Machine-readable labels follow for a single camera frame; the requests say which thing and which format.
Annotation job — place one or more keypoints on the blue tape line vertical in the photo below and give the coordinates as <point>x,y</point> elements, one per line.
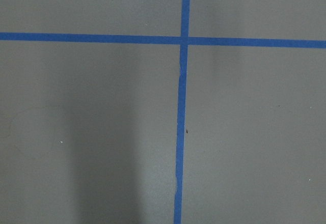
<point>181,106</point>

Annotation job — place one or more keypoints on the blue tape line horizontal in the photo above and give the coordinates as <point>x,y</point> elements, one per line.
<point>168,40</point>

